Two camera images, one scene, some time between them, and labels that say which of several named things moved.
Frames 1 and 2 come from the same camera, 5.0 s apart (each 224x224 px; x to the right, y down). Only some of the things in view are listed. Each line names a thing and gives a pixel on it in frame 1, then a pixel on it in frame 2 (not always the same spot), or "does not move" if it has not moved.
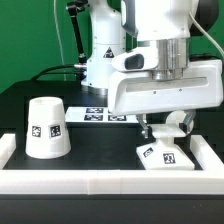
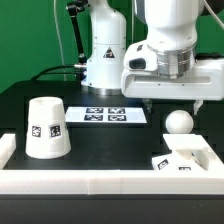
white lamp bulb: (175, 118) does not move
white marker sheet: (96, 114) does not move
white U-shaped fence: (208, 180) does not move
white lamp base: (165, 154) to (189, 153)
